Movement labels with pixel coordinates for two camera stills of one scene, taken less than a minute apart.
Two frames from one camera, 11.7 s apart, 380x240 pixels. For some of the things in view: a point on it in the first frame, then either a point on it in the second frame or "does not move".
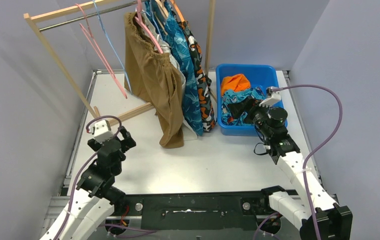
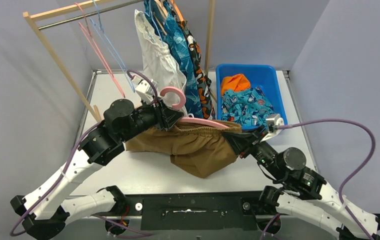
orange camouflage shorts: (208, 117) does not move
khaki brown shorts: (155, 78) → (197, 148)
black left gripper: (127, 139) → (166, 115)
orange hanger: (174, 3) does not move
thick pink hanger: (140, 19) → (190, 119)
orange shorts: (234, 83) does not move
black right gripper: (249, 105) → (240, 140)
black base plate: (233, 211) does not move
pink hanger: (101, 55) does not move
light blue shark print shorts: (243, 119) does not move
